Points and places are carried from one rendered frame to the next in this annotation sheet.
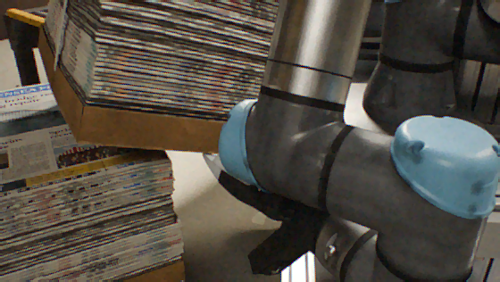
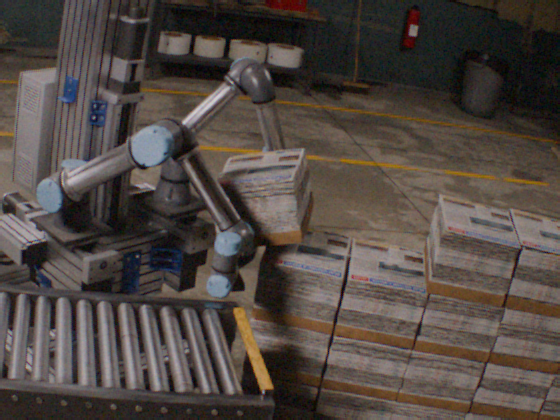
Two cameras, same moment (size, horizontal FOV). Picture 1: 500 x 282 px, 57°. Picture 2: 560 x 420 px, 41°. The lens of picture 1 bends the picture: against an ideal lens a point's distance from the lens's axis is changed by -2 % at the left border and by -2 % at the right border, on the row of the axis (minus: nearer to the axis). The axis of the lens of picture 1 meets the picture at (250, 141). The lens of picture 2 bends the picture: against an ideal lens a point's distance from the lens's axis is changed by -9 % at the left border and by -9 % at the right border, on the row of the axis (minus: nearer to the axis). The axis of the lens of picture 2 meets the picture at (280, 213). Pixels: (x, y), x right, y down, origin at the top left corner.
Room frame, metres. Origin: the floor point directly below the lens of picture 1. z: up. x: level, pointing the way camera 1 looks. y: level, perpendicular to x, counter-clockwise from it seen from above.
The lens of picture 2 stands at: (2.94, 1.62, 1.98)
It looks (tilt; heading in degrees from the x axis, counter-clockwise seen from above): 22 degrees down; 212
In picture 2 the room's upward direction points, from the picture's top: 11 degrees clockwise
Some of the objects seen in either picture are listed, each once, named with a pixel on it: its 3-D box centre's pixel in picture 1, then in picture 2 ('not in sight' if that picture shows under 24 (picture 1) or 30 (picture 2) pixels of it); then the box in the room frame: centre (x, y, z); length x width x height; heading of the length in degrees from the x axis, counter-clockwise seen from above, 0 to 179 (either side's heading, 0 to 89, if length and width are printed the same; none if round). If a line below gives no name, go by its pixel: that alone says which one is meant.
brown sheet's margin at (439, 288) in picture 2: not in sight; (463, 271); (0.37, 0.81, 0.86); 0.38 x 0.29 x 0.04; 28
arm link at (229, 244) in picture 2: not in sight; (228, 250); (1.10, 0.31, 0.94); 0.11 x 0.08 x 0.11; 21
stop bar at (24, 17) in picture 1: (43, 23); (253, 348); (1.31, 0.59, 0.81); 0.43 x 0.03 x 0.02; 49
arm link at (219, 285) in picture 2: not in sight; (221, 281); (1.12, 0.31, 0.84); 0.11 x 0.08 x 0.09; 28
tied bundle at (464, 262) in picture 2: not in sight; (469, 249); (0.36, 0.81, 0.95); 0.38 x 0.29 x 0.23; 28
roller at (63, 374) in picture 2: not in sight; (63, 344); (1.70, 0.23, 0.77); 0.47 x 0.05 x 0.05; 49
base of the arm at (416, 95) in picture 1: (412, 80); (173, 186); (0.72, -0.27, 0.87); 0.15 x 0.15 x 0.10
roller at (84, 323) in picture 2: not in sight; (85, 346); (1.66, 0.27, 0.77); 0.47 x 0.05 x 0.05; 49
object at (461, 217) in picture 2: not in sight; (478, 220); (0.37, 0.82, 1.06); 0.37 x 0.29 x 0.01; 28
